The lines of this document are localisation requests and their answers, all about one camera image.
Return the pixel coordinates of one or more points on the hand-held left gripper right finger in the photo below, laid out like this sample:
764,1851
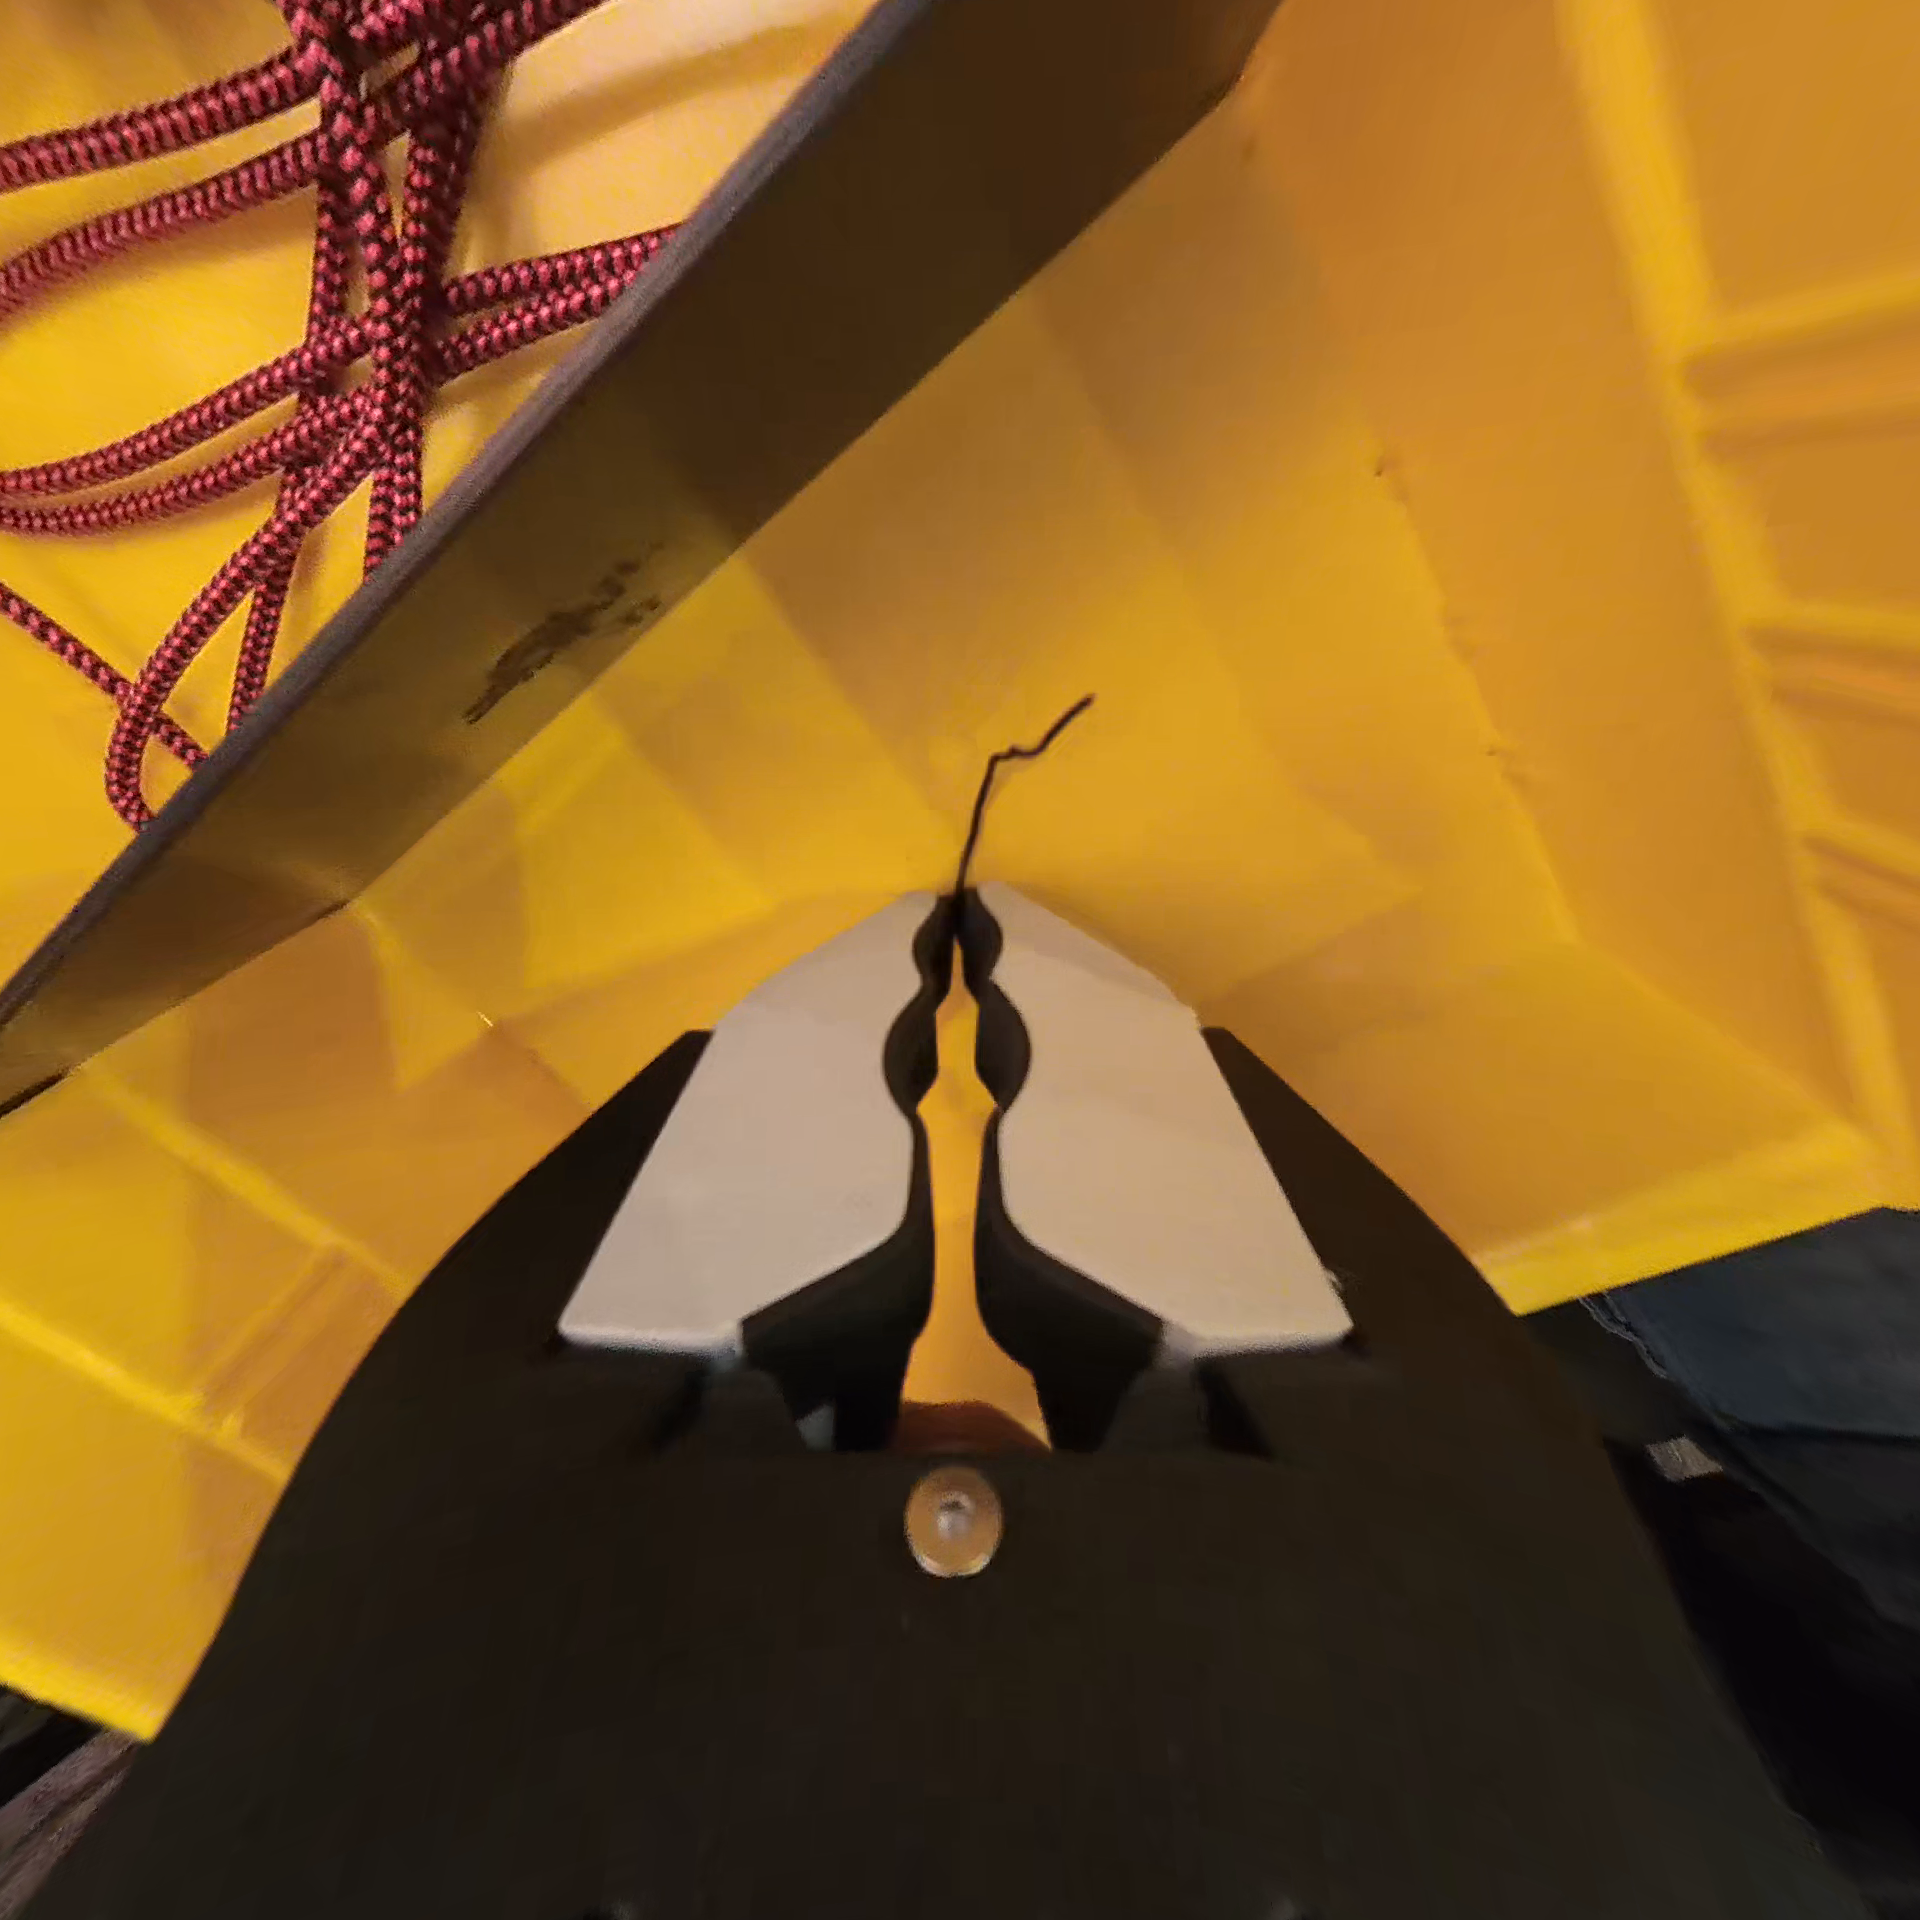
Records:
1171,1185

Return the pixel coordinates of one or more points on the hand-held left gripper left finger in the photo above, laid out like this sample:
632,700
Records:
750,1185

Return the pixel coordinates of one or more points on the black twist tie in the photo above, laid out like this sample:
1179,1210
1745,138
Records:
979,809

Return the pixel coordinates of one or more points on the yellow plastic bin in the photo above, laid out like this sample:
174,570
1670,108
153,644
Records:
1425,600

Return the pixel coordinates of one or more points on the person's left hand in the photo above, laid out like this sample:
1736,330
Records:
966,1425

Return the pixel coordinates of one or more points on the person's blue jeans leg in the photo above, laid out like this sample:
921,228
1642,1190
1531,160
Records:
1798,1348

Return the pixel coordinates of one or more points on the black bin divider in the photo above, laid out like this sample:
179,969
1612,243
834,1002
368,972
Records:
750,375

